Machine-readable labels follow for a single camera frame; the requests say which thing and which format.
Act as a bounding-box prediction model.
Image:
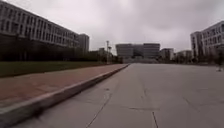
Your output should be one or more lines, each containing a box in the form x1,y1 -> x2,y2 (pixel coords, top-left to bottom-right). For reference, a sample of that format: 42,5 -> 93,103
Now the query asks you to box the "lamp pole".
105,40 -> 111,64

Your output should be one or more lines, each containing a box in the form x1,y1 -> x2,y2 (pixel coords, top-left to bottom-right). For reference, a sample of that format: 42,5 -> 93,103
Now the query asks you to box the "wide grey building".
115,42 -> 161,63

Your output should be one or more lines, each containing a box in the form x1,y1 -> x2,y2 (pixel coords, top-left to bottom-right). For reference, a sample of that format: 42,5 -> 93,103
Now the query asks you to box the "small pale building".
159,47 -> 175,62

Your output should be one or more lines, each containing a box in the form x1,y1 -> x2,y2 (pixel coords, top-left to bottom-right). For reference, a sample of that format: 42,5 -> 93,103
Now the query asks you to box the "grey concrete slab plaza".
9,63 -> 224,128

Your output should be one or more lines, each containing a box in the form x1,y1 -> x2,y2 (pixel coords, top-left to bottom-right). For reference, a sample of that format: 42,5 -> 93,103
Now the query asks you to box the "dark stone kerb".
0,64 -> 130,128

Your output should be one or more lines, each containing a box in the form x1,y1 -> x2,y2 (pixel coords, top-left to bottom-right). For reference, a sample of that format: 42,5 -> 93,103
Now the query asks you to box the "dark row of bushes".
0,33 -> 116,64

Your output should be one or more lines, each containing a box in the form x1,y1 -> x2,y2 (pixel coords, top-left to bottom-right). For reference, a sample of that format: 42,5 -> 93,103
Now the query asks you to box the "low building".
174,49 -> 194,63

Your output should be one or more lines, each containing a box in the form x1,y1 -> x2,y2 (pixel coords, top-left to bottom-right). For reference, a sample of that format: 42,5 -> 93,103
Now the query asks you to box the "red brick strip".
0,63 -> 128,108

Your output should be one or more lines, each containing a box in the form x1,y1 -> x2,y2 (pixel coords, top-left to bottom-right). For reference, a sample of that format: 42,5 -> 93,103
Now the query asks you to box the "grass strip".
0,60 -> 108,79

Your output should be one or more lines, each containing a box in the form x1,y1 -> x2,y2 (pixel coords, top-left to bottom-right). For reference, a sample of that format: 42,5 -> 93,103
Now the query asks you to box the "long pale multistorey building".
0,0 -> 90,53

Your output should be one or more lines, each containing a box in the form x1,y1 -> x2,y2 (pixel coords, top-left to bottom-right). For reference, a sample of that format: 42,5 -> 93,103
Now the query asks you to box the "row of small trees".
173,49 -> 224,66

